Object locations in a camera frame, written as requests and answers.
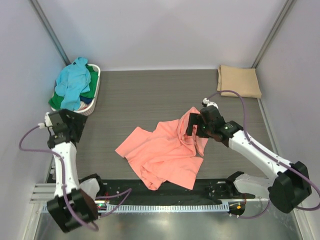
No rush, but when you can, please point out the left aluminium frame post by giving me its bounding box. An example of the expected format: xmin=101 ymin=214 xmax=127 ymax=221
xmin=28 ymin=0 xmax=71 ymax=66

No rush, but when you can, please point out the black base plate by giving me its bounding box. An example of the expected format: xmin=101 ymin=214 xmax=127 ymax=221
xmin=102 ymin=178 xmax=256 ymax=206

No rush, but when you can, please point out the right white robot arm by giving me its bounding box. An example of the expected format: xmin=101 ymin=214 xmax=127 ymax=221
xmin=186 ymin=105 xmax=312 ymax=214

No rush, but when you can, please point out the white plastic laundry basket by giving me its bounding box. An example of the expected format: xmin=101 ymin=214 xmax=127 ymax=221
xmin=48 ymin=63 xmax=101 ymax=116

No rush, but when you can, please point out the light blue t shirt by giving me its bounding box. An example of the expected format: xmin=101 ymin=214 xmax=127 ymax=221
xmin=54 ymin=57 xmax=91 ymax=111

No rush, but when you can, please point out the green t shirt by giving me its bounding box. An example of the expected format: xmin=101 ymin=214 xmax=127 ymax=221
xmin=48 ymin=64 xmax=99 ymax=111

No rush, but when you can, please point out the salmon pink t shirt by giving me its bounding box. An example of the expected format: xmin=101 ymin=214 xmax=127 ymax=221
xmin=115 ymin=107 xmax=208 ymax=191

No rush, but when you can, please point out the white slotted cable duct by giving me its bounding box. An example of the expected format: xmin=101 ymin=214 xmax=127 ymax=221
xmin=114 ymin=202 xmax=230 ymax=214

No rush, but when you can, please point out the folded beige t shirt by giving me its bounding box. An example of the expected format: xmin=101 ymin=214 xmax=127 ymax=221
xmin=217 ymin=65 xmax=262 ymax=99

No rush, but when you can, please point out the aluminium frame post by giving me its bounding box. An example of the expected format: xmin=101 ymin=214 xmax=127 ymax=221
xmin=28 ymin=0 xmax=71 ymax=66
xmin=251 ymin=0 xmax=297 ymax=69

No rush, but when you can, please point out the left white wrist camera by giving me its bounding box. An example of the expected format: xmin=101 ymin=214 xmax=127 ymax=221
xmin=37 ymin=112 xmax=57 ymax=129

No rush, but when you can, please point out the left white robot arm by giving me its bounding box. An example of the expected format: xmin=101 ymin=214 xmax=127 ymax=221
xmin=44 ymin=109 xmax=106 ymax=233

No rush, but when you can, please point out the right aluminium frame post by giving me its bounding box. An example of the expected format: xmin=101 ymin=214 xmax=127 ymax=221
xmin=251 ymin=0 xmax=297 ymax=69

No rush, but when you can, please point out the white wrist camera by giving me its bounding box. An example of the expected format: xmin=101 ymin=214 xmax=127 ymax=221
xmin=201 ymin=98 xmax=219 ymax=109
xmin=37 ymin=112 xmax=57 ymax=129

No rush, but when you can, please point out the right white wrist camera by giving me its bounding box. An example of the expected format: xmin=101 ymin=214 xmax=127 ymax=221
xmin=201 ymin=98 xmax=219 ymax=109

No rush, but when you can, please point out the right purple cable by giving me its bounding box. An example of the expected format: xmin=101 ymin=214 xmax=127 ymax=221
xmin=201 ymin=90 xmax=320 ymax=220

